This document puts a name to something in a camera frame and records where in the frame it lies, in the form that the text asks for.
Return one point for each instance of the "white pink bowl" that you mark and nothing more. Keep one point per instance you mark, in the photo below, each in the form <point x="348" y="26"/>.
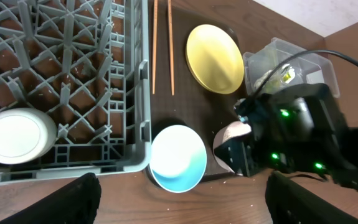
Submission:
<point x="234" y="129"/>

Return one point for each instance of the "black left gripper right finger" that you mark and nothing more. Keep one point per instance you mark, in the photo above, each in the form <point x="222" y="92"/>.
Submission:
<point x="289" y="202"/>

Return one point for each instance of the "clear plastic bin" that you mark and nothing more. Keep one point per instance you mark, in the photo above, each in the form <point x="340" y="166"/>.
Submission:
<point x="310" y="69"/>

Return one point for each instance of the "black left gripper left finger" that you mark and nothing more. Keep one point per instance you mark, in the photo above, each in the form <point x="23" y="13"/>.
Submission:
<point x="76" y="202"/>

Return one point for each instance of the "green orange snack wrapper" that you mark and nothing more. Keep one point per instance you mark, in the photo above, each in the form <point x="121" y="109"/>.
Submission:
<point x="285" y="75"/>

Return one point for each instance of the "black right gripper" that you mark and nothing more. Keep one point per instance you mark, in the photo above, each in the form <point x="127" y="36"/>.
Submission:
<point x="299" y="128"/>

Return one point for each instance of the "grey plastic dish rack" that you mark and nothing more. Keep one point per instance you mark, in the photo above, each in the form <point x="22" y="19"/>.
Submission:
<point x="85" y="63"/>

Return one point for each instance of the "light blue bowl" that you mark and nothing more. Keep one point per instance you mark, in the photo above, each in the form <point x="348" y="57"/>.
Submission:
<point x="178" y="159"/>

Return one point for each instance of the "dark brown serving tray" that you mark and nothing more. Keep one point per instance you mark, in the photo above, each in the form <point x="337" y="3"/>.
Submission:
<point x="192" y="105"/>

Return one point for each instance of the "white napkin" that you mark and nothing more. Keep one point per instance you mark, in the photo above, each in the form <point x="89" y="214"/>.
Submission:
<point x="271" y="86"/>

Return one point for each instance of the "yellow plate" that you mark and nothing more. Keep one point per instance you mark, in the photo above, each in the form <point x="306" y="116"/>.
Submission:
<point x="214" y="59"/>

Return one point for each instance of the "right wooden chopstick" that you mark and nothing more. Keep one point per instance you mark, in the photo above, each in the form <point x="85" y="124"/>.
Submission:
<point x="171" y="47"/>

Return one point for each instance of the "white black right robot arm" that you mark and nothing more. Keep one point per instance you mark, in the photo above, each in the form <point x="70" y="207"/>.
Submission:
<point x="297" y="129"/>

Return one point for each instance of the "white cup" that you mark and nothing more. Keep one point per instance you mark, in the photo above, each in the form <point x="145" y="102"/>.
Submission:
<point x="25" y="134"/>

